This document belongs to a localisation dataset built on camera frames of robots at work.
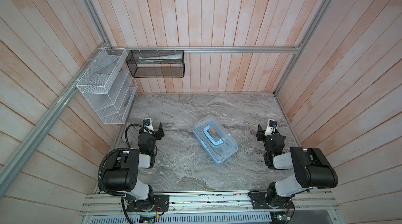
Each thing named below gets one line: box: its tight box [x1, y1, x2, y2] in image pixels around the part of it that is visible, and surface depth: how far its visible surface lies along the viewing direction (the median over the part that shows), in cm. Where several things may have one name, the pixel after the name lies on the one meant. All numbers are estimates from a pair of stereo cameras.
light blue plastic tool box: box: [192, 115, 239, 166], surface depth 85 cm
